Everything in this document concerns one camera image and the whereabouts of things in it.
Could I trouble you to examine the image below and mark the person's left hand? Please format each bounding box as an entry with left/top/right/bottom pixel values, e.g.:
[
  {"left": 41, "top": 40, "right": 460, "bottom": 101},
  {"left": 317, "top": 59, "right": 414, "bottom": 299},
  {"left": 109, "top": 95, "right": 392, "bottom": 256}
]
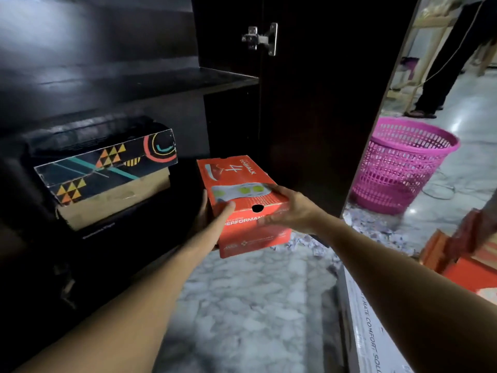
[{"left": 192, "top": 189, "right": 237, "bottom": 252}]

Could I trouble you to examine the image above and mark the person's right hand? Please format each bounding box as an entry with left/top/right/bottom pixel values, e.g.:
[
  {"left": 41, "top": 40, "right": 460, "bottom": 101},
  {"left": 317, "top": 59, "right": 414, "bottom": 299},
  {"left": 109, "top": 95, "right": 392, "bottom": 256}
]
[{"left": 257, "top": 184, "right": 327, "bottom": 236}]

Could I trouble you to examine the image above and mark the red Skechers Gowalk shoebox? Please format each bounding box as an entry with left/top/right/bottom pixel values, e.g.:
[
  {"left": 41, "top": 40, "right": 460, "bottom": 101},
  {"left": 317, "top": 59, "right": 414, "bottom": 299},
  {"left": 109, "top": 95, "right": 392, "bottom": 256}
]
[{"left": 196, "top": 155, "right": 293, "bottom": 259}]

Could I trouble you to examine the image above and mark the gold shoebox with diamond logo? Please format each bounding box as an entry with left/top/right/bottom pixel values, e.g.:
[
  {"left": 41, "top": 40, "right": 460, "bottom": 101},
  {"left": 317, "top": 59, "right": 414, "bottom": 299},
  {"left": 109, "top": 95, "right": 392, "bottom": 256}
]
[{"left": 56, "top": 168, "right": 171, "bottom": 232}]

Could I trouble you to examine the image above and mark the black Onitsuka Tiger shoebox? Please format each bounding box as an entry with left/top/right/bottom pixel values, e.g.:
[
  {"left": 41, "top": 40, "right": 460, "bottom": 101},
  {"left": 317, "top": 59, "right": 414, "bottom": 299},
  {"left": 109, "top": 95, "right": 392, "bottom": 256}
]
[{"left": 76, "top": 205, "right": 187, "bottom": 249}]

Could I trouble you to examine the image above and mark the dark wooden cabinet door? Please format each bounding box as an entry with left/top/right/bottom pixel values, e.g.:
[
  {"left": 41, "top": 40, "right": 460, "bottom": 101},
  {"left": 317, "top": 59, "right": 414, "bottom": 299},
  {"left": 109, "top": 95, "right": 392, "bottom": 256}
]
[{"left": 259, "top": 0, "right": 423, "bottom": 245}]

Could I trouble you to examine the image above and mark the black patterned Foamies shoebox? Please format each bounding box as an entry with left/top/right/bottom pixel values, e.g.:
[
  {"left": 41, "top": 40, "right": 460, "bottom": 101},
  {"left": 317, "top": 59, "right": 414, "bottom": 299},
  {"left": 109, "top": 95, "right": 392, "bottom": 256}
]
[{"left": 24, "top": 116, "right": 179, "bottom": 206}]

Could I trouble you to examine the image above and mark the white and red Skechers shoebox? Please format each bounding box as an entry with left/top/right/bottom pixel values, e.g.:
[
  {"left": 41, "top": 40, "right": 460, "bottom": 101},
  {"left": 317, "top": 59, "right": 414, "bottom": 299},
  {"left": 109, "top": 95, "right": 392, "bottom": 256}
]
[{"left": 337, "top": 266, "right": 414, "bottom": 373}]

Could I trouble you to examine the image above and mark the orange Nike shoebox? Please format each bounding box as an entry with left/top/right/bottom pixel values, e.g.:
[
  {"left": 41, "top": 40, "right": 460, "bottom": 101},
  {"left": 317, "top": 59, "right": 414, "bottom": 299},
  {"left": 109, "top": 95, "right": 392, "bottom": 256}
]
[{"left": 418, "top": 228, "right": 497, "bottom": 294}]

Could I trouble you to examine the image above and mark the dark wooden cabinet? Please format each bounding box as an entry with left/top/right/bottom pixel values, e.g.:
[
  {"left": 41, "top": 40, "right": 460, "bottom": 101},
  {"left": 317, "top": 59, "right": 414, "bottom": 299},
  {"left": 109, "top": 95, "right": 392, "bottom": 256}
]
[{"left": 0, "top": 0, "right": 272, "bottom": 373}]

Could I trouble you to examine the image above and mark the person's left forearm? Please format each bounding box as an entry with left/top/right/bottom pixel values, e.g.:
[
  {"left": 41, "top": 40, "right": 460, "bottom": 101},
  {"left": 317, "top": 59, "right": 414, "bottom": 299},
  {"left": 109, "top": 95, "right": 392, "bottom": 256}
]
[{"left": 13, "top": 235, "right": 220, "bottom": 373}]

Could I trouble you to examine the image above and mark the person's right forearm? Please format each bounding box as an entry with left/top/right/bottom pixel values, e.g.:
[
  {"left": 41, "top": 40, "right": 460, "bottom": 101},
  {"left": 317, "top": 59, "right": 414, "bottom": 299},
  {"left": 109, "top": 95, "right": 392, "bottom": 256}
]
[{"left": 316, "top": 213, "right": 497, "bottom": 373}]

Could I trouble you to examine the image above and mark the silver metal cabinet hinge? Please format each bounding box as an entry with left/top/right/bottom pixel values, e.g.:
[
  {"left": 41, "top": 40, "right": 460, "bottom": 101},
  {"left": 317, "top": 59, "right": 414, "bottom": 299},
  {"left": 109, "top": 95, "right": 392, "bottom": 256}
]
[{"left": 241, "top": 22, "right": 279, "bottom": 57}]

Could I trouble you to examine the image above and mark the pink plastic basket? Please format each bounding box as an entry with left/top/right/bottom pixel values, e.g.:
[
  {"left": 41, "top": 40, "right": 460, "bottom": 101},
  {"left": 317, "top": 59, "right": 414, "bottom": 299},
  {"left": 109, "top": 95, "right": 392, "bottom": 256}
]
[{"left": 348, "top": 116, "right": 461, "bottom": 216}]

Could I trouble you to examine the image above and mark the light wooden table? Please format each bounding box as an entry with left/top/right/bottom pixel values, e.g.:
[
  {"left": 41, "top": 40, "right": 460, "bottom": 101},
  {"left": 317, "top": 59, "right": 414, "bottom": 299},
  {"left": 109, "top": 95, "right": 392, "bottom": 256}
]
[{"left": 386, "top": 11, "right": 459, "bottom": 113}]

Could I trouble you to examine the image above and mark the wooden bench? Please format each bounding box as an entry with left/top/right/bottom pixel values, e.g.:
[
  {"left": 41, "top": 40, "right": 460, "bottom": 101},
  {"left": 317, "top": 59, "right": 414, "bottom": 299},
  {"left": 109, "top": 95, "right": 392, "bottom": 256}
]
[{"left": 475, "top": 38, "right": 497, "bottom": 78}]

